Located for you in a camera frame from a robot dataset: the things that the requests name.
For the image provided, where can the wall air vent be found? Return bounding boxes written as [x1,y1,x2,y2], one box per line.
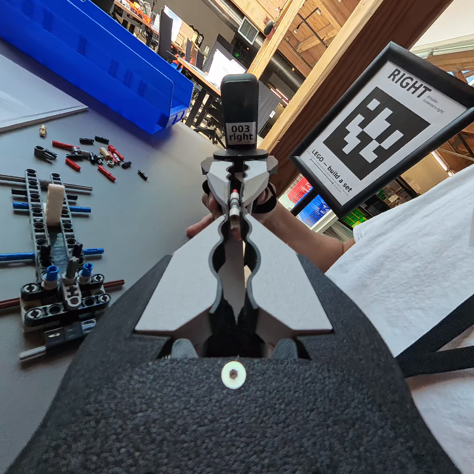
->
[237,17,260,46]

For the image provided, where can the blue storage crate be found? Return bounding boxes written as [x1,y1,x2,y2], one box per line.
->
[297,195,333,226]

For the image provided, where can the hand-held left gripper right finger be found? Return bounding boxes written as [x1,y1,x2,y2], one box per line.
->
[241,216,334,359]

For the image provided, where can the blue plastic bin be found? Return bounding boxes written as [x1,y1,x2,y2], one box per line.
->
[0,0,194,135]

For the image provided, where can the black framed tag sign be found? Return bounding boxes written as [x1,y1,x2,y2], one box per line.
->
[289,41,474,219]

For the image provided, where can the background wooden desk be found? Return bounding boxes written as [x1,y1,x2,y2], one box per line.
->
[176,56,223,98]

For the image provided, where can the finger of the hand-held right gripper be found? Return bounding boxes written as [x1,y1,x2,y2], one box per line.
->
[205,162,233,215]
[240,163,271,216]

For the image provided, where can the wooden ceiling beam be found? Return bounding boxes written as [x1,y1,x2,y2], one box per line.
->
[246,0,309,79]

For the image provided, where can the green storage bins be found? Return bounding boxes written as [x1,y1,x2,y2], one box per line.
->
[340,207,369,230]

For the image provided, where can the person's right hand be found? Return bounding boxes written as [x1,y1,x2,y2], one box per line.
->
[186,190,286,240]

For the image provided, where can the pile of small lego pins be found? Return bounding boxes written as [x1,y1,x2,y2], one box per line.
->
[33,124,149,183]

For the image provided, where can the wooden pillar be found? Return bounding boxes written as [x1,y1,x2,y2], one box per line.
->
[246,0,455,195]

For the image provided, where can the black shoulder strap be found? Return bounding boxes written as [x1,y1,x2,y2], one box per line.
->
[395,303,474,379]

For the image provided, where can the red storage crate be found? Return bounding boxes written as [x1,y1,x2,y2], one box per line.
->
[289,176,315,206]

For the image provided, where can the red and white lego pin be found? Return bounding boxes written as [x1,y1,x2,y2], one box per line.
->
[228,188,241,232]

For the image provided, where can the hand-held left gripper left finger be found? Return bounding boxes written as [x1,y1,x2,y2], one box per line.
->
[134,216,227,358]

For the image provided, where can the lego chassis assembly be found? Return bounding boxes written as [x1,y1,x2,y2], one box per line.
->
[0,168,125,362]

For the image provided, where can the person's right forearm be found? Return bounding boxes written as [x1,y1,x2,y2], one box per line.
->
[276,203,357,273]

